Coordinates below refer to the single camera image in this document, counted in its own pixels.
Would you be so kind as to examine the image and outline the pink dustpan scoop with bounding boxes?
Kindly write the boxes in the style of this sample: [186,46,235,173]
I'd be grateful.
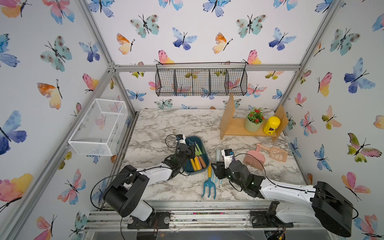
[256,143,289,163]

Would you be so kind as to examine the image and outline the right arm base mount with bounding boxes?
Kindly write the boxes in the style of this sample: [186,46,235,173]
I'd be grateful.
[250,201,294,229]

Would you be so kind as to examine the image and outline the green rake brown handle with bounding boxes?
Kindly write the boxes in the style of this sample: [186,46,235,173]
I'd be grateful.
[195,144,207,169]

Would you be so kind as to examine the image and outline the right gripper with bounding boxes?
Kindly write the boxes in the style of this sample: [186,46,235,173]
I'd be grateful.
[209,160,245,191]

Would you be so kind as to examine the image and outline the teal fork yellow handle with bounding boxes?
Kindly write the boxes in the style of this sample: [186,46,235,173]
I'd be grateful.
[202,164,217,200]

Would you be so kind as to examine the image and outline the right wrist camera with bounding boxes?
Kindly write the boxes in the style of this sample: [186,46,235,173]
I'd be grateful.
[221,149,234,169]

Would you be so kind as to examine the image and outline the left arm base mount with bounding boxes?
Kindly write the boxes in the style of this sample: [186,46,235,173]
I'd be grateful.
[127,211,171,230]

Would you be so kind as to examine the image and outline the wooden shelf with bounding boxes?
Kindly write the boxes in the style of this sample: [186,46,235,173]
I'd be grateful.
[220,94,289,142]

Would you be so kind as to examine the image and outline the yellow plastic jar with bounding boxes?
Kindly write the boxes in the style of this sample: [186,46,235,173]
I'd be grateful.
[263,116,281,135]

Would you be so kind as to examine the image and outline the white mesh wall basket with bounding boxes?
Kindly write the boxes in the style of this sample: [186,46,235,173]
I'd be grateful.
[68,99,128,157]

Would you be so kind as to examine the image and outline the potted red flower plant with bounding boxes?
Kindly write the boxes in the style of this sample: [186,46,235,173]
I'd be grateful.
[244,108,265,132]

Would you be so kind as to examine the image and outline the teal shovel yellow handle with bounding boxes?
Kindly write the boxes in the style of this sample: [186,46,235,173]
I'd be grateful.
[189,144,198,172]

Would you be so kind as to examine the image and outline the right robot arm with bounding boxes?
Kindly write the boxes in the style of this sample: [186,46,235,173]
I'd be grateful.
[209,161,355,238]

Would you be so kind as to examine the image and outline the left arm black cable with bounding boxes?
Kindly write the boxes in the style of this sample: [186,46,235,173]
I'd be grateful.
[89,134,193,211]

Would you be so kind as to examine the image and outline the pink hand brush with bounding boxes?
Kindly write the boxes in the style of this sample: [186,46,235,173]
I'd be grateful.
[243,151,266,170]

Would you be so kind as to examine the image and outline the teal plastic storage box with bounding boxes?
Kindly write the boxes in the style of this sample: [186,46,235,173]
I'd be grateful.
[183,136,210,176]

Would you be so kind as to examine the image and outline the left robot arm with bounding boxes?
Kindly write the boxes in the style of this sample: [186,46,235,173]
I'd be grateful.
[102,141,196,222]

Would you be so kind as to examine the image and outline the black wire wall basket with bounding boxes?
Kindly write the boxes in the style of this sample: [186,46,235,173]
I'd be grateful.
[155,62,248,100]

